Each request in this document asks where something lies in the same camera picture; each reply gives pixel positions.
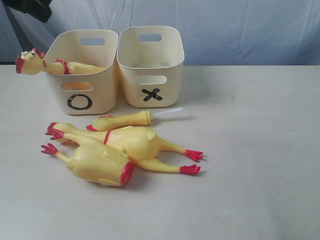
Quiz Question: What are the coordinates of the headless rubber chicken body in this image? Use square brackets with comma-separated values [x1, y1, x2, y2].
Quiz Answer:
[41, 128, 135, 186]

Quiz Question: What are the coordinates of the whole yellow rubber chicken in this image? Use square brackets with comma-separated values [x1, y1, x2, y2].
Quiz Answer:
[15, 48, 104, 76]

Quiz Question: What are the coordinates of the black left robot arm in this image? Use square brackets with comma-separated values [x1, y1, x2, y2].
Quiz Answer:
[2, 0, 52, 23]

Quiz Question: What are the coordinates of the detached chicken head with tube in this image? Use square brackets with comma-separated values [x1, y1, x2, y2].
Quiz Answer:
[86, 107, 184, 132]

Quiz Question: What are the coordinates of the cream bin marked X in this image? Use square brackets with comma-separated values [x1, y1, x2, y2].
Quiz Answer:
[116, 25, 185, 108]

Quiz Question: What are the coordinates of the cream bin marked O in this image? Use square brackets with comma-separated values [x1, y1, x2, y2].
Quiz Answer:
[44, 29, 120, 115]

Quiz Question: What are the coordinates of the blue backdrop cloth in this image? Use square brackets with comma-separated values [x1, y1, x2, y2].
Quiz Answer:
[4, 0, 320, 65]

